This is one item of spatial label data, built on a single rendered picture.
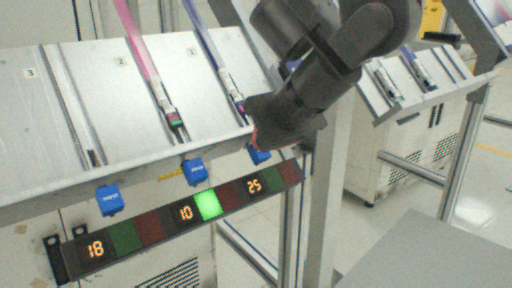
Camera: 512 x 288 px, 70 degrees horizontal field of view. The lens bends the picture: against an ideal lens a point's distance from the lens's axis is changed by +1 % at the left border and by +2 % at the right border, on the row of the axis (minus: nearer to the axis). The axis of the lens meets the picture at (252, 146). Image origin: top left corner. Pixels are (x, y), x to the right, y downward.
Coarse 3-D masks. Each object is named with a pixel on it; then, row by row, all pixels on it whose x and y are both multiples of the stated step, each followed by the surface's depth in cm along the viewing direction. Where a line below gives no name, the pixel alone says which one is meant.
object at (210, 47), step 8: (184, 0) 59; (192, 8) 59; (192, 16) 58; (200, 24) 58; (200, 32) 58; (208, 40) 57; (208, 48) 57; (216, 48) 57; (216, 56) 57; (216, 64) 56; (224, 64) 57; (240, 104) 55; (240, 112) 54
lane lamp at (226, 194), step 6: (222, 186) 50; (228, 186) 50; (216, 192) 49; (222, 192) 49; (228, 192) 50; (234, 192) 50; (222, 198) 49; (228, 198) 49; (234, 198) 50; (222, 204) 49; (228, 204) 49; (234, 204) 49; (240, 204) 50
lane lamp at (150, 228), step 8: (144, 216) 44; (152, 216) 44; (136, 224) 43; (144, 224) 43; (152, 224) 44; (160, 224) 44; (144, 232) 43; (152, 232) 43; (160, 232) 44; (144, 240) 43; (152, 240) 43
